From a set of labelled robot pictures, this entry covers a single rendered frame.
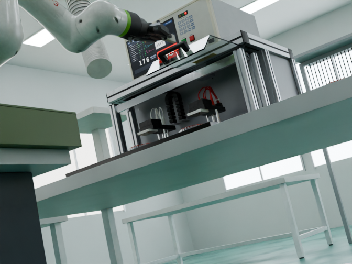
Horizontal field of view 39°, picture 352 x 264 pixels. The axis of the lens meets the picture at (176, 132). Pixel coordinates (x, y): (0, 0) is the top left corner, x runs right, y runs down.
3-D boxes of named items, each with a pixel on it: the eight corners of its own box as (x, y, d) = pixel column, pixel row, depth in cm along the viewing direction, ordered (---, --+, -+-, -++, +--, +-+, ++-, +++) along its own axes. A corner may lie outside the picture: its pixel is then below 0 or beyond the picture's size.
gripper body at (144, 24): (125, 41, 171) (142, 46, 179) (143, 31, 167) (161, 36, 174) (120, 21, 173) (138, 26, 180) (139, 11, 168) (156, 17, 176)
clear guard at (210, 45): (204, 48, 154) (199, 31, 156) (146, 76, 168) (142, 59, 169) (253, 63, 181) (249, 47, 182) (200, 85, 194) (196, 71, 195)
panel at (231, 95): (281, 125, 182) (261, 49, 188) (145, 169, 219) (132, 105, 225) (282, 126, 183) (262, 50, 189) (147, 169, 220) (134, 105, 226)
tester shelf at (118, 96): (243, 41, 175) (240, 29, 176) (107, 103, 214) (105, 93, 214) (294, 59, 211) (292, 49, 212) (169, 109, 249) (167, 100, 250)
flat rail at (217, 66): (239, 59, 175) (238, 52, 176) (114, 113, 210) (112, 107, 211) (241, 60, 176) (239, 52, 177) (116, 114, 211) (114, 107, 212)
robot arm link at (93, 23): (106, 21, 150) (97, -11, 152) (78, 40, 156) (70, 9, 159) (136, 30, 161) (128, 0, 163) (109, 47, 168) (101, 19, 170)
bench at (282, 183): (305, 258, 450) (284, 177, 465) (134, 285, 568) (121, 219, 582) (338, 243, 523) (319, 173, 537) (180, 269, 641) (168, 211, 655)
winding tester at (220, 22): (219, 43, 185) (206, -8, 188) (132, 83, 209) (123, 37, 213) (266, 58, 216) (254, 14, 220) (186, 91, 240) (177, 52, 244)
